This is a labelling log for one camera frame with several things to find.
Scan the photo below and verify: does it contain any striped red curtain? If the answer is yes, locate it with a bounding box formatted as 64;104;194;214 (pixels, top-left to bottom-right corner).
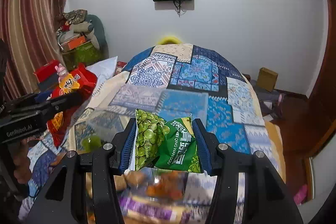
1;0;66;101

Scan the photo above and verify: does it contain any orange fried snack pack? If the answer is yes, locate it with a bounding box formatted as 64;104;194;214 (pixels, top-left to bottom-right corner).
145;170;187;201

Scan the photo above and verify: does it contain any purple label cracker pack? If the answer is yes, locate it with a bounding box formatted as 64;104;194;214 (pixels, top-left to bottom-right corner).
119;194;190;223

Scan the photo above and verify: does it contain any pink plush toy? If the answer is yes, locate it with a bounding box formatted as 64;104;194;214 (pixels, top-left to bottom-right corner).
55;64;69;84

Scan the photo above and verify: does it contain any clothes pile on chair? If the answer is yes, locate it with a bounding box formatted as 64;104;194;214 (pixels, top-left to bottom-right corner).
56;10;107;51

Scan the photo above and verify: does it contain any red gift box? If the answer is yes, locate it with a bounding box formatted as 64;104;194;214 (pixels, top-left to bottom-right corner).
33;60;59;92

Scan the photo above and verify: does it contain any clear plastic storage bin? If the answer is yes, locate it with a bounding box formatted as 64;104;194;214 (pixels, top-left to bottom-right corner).
68;84;209;150

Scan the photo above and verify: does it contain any green jelly cup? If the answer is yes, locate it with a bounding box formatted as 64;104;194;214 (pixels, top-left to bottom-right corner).
81;135;102;152

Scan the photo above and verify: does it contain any patchwork blue bed quilt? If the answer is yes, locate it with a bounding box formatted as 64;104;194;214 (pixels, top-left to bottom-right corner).
18;43;287;224

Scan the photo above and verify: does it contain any red chip bag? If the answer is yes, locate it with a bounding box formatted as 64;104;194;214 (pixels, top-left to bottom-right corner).
47;63;97;147

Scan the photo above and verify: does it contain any green storage box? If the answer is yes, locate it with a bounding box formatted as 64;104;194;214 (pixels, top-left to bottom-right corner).
62;41;103;71

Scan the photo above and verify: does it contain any yellow round object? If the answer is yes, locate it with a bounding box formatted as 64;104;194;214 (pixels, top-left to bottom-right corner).
157;36;183;45

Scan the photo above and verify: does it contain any white pillow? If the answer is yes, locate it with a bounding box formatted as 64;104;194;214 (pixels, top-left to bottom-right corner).
86;56;118;95

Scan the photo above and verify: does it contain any green pea snack bag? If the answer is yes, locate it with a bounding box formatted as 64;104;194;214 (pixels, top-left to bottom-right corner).
133;109;201;173

